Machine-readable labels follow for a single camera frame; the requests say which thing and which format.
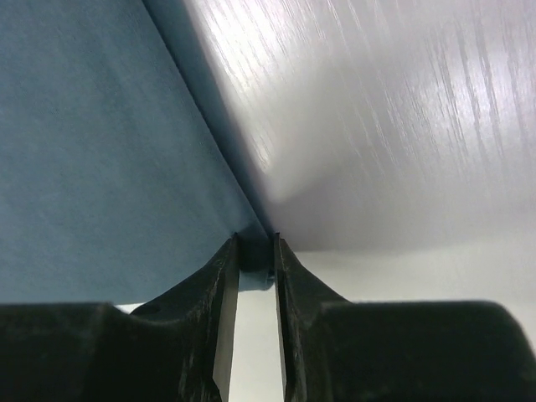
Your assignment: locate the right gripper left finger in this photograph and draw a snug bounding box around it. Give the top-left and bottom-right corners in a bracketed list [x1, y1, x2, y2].
[1, 238, 239, 401]

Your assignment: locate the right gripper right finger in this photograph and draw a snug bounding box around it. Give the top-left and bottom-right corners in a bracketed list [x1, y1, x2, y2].
[274, 237, 535, 401]

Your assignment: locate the grey-blue t-shirt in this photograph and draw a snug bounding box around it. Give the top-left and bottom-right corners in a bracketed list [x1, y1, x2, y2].
[1, 1, 272, 304]

